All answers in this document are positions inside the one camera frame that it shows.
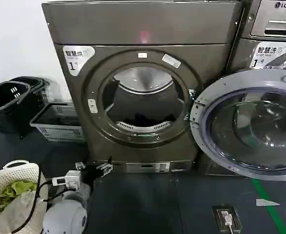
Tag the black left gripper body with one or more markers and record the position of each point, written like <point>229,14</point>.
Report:
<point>91,173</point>

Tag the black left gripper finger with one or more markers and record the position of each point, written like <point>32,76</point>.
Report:
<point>105,165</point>
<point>106,171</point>

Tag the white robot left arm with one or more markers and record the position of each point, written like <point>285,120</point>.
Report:
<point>67,214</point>

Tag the grey rectangular plastic crate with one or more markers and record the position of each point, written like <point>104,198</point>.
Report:
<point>60,130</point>

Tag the dark clothes in drum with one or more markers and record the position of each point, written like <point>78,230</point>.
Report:
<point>142,118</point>

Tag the green cloth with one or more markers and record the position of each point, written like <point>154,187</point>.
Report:
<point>16,189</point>

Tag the white woven laundry basket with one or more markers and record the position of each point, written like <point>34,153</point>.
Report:
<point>13,170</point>

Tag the grey beige cloth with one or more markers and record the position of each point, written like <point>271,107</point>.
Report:
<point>21,214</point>

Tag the black plastic basket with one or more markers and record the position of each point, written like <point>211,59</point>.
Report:
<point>4,107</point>
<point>36,84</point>

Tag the metal floor socket plate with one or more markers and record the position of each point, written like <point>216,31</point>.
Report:
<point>217,219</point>

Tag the grey dryer with open drum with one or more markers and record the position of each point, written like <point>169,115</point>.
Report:
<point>138,29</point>

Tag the round glass dryer door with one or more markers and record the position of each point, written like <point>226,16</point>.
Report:
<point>242,126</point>

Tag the white floor tape piece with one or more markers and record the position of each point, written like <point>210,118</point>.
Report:
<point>267,202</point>

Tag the grey washing machine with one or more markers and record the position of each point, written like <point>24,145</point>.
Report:
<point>267,26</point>

